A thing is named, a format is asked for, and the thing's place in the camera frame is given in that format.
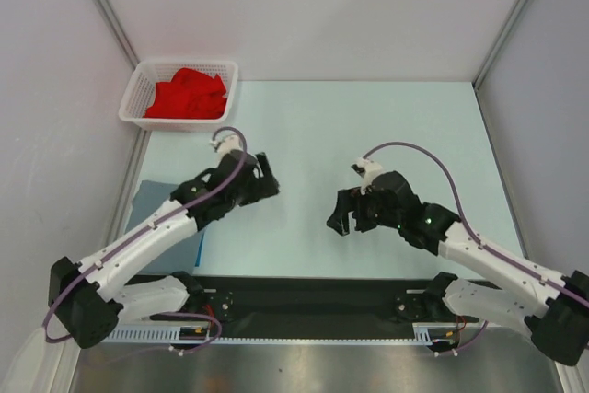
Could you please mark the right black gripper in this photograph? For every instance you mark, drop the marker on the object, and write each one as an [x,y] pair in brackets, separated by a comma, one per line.
[350,200]

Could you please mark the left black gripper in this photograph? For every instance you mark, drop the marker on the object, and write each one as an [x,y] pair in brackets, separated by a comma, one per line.
[264,186]

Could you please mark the grey t shirt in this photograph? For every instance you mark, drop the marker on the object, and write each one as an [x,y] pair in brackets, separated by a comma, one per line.
[146,200]

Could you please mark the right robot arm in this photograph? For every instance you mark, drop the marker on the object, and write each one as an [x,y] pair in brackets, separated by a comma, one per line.
[545,306]

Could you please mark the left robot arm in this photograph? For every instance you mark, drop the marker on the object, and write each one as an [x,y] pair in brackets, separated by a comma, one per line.
[90,297]

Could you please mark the folded blue t shirt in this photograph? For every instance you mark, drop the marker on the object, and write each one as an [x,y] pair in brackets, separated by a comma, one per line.
[199,250]

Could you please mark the red t shirt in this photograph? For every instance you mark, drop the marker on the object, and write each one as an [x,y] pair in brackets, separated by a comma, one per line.
[189,95]

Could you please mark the white plastic basket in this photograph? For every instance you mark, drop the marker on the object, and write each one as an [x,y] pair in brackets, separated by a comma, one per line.
[140,92]

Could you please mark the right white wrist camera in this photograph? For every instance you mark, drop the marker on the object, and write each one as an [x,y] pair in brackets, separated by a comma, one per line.
[368,170]

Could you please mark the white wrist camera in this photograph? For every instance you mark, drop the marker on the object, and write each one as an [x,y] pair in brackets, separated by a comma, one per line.
[368,170]
[227,144]

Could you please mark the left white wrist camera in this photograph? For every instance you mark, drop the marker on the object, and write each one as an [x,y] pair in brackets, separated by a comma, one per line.
[227,144]

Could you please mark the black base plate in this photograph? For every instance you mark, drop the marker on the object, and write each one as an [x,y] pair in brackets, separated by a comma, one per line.
[231,298]

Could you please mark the white slotted cable duct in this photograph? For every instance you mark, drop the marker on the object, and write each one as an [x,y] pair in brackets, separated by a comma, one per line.
[275,328]

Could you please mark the left aluminium corner post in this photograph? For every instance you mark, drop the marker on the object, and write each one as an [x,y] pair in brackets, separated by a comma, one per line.
[117,31]

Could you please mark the aluminium corner post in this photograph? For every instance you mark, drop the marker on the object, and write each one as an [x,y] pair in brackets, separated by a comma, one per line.
[514,16]
[117,31]

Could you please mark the right aluminium corner post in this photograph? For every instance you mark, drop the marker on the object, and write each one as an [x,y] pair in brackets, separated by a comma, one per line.
[514,16]

